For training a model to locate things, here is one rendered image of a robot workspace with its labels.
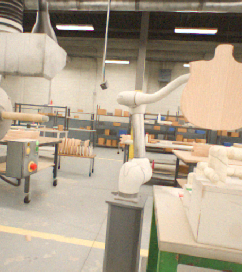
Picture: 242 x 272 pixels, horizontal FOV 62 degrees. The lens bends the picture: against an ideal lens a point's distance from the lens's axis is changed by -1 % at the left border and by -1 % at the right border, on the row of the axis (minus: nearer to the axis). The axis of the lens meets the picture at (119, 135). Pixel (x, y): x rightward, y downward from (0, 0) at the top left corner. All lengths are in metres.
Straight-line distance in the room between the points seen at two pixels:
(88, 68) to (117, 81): 1.84
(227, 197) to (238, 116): 0.53
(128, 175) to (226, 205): 0.95
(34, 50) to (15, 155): 0.62
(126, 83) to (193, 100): 11.11
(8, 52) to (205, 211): 0.80
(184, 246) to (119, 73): 11.85
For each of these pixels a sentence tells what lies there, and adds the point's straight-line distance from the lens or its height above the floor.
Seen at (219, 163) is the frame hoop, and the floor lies 1.17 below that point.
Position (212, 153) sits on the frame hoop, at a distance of 0.73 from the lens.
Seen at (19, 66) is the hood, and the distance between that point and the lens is 0.79.
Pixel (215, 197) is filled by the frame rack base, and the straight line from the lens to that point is 0.66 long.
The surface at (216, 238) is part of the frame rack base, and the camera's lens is 0.71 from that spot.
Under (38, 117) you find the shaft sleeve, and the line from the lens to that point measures 0.89.
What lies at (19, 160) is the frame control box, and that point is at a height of 1.02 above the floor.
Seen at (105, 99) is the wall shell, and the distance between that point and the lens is 12.15.
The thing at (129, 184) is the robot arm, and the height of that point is 0.83.
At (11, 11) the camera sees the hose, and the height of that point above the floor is 1.62.
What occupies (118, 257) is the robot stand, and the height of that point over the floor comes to 0.29.
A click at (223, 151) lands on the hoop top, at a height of 1.20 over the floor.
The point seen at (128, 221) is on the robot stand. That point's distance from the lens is 1.57.
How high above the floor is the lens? 1.25
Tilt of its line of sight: 3 degrees down
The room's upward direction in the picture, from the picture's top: 5 degrees clockwise
